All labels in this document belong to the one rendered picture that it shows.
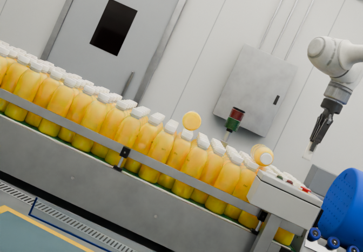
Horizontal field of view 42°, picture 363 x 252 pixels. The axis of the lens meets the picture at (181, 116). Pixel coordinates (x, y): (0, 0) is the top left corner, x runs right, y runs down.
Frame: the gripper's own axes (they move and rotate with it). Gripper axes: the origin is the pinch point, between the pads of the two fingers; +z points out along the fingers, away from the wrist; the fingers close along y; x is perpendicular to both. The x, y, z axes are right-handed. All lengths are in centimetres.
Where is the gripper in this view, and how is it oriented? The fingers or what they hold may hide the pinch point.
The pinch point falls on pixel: (309, 150)
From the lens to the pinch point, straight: 181.3
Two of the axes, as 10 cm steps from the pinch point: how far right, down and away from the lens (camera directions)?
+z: -4.3, 9.0, 0.5
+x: -9.0, -4.3, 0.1
